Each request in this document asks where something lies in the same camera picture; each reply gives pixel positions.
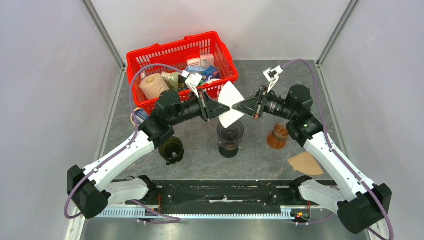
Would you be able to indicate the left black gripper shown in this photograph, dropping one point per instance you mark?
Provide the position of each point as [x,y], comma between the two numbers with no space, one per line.
[208,106]

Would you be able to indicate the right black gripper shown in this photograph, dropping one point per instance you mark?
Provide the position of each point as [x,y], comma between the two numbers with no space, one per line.
[252,106]

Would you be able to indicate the white paper coffee filter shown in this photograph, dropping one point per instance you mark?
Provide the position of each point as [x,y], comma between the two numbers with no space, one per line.
[229,96]

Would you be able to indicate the clear grey glass dripper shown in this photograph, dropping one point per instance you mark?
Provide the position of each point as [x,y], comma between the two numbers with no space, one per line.
[231,137]

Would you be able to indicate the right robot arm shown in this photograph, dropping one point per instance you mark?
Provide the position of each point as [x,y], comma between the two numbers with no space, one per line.
[358,202]

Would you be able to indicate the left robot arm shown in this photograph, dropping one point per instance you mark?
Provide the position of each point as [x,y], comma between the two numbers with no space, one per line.
[92,188]

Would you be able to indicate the red black coffee server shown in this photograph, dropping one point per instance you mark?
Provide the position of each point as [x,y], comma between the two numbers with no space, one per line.
[228,153]

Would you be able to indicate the dark green dripper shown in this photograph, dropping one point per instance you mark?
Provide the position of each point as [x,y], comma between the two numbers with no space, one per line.
[172,151]

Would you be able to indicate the brown paper coffee filter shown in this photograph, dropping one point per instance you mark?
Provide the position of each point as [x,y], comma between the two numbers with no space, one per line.
[306,164]

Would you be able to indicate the white item in basket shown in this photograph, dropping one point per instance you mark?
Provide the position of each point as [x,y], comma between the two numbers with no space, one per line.
[212,81]

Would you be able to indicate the blue detergent box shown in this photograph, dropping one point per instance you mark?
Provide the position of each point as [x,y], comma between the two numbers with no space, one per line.
[210,73]

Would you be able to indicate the amber glass beaker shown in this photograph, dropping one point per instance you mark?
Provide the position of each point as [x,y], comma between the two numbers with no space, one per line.
[277,139]

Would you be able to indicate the light blue packet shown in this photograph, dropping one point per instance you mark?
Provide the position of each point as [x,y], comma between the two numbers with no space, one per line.
[195,69]

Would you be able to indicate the white pink small box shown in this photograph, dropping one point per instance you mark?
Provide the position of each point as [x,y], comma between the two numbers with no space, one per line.
[207,60]

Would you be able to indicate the pale green plastic bottle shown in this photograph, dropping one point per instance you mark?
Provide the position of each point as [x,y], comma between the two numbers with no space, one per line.
[171,78]

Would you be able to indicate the beige toilet paper roll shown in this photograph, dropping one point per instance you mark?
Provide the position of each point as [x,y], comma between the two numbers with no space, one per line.
[153,86]

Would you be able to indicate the red plastic shopping basket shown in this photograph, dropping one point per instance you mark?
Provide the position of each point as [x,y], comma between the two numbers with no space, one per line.
[178,52]

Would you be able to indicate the masking tape roll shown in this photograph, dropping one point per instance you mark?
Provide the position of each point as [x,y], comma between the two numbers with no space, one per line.
[138,116]

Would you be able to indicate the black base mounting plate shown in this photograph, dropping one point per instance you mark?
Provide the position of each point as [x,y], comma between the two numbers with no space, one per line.
[213,197]

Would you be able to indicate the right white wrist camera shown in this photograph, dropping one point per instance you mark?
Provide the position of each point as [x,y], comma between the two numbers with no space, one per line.
[272,75]

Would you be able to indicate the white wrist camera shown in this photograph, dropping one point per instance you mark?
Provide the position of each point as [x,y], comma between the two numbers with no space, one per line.
[192,81]
[272,75]

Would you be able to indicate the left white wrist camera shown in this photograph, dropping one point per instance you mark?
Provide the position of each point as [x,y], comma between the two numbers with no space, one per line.
[192,81]

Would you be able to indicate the white cable duct rail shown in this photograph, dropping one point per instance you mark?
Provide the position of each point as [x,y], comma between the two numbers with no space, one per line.
[138,212]

